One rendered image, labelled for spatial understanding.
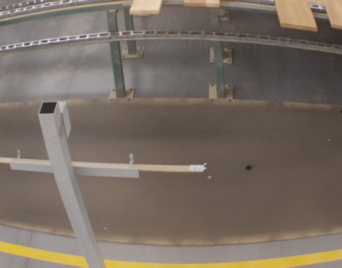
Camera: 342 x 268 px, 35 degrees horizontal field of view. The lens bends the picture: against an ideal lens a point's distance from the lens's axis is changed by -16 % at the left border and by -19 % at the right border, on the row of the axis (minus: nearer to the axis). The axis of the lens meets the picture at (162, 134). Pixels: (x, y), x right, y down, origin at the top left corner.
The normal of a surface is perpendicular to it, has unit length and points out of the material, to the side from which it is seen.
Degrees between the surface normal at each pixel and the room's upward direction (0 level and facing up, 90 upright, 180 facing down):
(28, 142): 0
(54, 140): 90
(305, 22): 0
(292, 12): 0
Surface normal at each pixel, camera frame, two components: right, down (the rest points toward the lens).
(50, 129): -0.10, 0.68
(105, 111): -0.08, -0.73
